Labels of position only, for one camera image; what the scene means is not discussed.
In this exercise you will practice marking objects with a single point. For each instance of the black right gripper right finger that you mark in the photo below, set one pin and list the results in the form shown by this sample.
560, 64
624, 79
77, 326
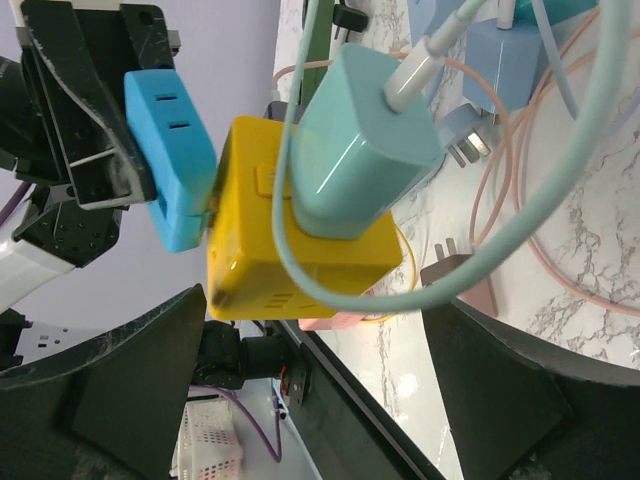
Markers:
519, 406

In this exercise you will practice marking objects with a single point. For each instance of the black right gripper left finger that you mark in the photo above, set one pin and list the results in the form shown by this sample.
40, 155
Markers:
109, 407

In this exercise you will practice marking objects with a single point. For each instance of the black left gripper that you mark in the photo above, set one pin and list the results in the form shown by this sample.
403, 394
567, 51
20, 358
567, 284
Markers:
64, 127

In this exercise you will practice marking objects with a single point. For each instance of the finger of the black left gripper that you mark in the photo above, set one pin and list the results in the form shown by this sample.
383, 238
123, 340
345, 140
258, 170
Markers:
143, 38

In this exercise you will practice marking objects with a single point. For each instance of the blue plug adapter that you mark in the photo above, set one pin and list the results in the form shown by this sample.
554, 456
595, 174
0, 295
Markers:
182, 159

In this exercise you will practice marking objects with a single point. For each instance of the yellow cube socket hub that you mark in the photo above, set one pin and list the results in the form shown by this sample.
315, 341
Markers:
245, 278

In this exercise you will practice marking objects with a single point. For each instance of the pink cube socket adapter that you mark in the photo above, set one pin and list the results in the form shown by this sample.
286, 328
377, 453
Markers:
339, 321

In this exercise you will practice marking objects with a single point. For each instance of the light teal charger plug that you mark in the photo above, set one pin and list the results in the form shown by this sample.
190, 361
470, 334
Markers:
351, 157

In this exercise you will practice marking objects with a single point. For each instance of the teal power strip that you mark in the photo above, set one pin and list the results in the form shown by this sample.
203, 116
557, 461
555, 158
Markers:
557, 10

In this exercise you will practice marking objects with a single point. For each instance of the green power strip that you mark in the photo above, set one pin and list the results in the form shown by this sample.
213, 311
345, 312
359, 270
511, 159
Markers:
319, 50

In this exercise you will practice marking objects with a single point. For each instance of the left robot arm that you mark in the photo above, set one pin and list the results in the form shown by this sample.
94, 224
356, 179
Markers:
24, 267

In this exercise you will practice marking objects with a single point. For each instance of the white plastic basket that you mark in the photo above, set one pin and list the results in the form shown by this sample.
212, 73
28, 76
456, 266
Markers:
207, 446

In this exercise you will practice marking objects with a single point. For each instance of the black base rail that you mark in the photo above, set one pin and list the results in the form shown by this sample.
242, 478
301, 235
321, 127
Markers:
346, 431

